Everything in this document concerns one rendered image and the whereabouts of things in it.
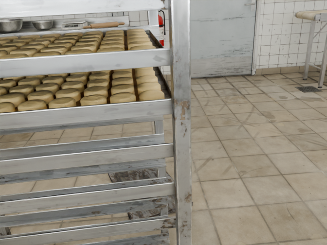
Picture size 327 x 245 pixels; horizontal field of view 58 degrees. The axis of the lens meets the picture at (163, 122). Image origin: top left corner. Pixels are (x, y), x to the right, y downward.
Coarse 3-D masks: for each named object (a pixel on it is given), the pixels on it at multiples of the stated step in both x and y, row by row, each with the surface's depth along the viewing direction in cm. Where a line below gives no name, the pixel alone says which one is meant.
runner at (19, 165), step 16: (160, 144) 56; (0, 160) 53; (16, 160) 54; (32, 160) 54; (48, 160) 55; (64, 160) 55; (80, 160) 55; (96, 160) 56; (112, 160) 56; (128, 160) 57
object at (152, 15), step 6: (150, 12) 86; (156, 12) 87; (150, 18) 87; (156, 18) 87; (150, 24) 88; (156, 24) 88; (156, 36) 89; (156, 126) 101; (162, 126) 101; (156, 132) 102; (162, 132) 102; (162, 168) 108; (162, 174) 109; (162, 210) 116
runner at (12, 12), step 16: (0, 0) 43; (16, 0) 44; (32, 0) 44; (48, 0) 44; (64, 0) 45; (80, 0) 45; (96, 0) 45; (112, 0) 45; (128, 0) 46; (144, 0) 46; (160, 0) 46; (0, 16) 44; (16, 16) 45; (32, 16) 45
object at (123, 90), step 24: (96, 72) 77; (120, 72) 75; (144, 72) 74; (0, 96) 61; (24, 96) 62; (48, 96) 60; (72, 96) 60; (96, 96) 58; (120, 96) 57; (144, 96) 56
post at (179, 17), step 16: (176, 0) 44; (176, 16) 45; (176, 32) 46; (176, 48) 47; (176, 64) 48; (176, 80) 49; (176, 96) 50; (176, 112) 51; (176, 128) 52; (176, 144) 53; (176, 160) 55; (176, 176) 56; (176, 192) 58; (176, 208) 61; (176, 224) 64
